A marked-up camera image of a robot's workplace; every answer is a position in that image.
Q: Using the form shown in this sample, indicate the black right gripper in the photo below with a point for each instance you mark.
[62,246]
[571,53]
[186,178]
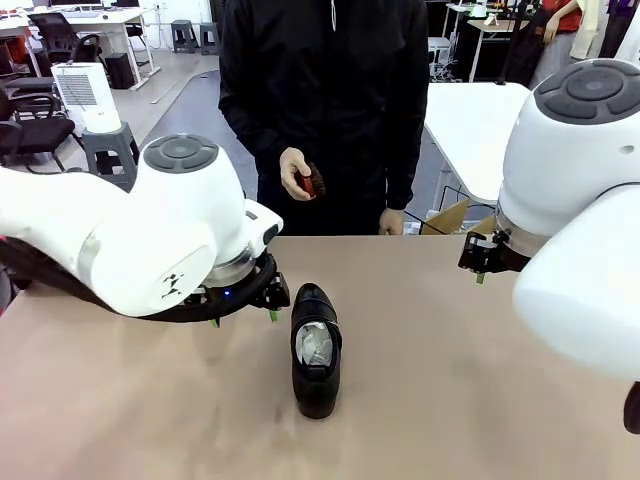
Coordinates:
[477,252]

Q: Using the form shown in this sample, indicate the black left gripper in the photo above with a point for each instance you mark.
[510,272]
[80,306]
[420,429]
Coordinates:
[272,292]

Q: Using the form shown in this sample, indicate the black leather shoe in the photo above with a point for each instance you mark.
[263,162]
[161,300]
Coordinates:
[317,395]

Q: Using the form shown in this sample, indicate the red wooden shoe brush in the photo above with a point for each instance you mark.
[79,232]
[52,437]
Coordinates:
[315,182]

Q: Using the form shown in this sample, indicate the person left forearm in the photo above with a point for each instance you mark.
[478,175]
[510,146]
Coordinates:
[405,150]

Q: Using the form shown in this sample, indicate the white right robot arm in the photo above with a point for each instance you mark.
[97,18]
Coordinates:
[565,175]

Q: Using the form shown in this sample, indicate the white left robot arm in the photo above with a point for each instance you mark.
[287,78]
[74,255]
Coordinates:
[150,225]

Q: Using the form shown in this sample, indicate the person right forearm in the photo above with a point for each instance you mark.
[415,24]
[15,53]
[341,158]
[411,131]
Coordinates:
[252,125]

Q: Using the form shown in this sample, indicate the person left hand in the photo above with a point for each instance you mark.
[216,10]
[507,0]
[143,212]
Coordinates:
[391,222]

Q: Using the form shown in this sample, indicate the person right hand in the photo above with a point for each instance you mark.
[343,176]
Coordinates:
[290,172]

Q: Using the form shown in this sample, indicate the brown cardboard box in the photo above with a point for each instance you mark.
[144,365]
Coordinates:
[450,220]

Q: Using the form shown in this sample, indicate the white paper shoe stuffing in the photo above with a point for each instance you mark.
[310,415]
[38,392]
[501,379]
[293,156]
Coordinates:
[312,345]

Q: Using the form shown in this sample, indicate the white folding table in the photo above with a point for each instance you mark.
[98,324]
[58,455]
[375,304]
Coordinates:
[470,130]

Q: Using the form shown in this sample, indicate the large grey plastic stool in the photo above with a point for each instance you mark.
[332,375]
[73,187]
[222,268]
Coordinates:
[107,142]

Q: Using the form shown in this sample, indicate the white computer case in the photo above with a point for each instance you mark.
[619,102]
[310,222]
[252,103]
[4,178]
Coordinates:
[440,57]

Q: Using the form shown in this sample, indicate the dark hanging apron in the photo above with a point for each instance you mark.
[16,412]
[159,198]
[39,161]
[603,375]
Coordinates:
[527,50]

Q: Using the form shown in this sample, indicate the person in black jacket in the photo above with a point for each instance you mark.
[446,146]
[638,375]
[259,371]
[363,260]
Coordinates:
[325,75]

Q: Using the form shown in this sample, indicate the mannequin in red shirt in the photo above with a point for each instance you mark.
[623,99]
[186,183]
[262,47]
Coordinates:
[560,30]

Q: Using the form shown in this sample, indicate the white hanging garment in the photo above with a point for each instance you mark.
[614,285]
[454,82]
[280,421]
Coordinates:
[585,30]

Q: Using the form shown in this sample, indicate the white air purifier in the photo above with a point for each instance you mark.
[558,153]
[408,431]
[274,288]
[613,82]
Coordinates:
[85,95]

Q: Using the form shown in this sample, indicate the black computer tower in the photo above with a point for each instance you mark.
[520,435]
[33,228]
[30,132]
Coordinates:
[120,70]

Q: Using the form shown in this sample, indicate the black padded office chair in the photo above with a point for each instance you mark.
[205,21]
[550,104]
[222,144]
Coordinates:
[35,132]

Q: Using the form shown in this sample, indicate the small grey plastic stool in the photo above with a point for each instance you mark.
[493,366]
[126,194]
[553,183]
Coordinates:
[185,32]
[210,37]

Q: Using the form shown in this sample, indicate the dark hanging clothes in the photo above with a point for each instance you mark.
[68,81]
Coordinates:
[620,30]

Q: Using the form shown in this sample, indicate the white office desk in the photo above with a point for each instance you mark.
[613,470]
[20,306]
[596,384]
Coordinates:
[100,17]

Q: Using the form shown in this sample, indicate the black mesh office chair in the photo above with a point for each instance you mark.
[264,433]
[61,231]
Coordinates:
[55,32]

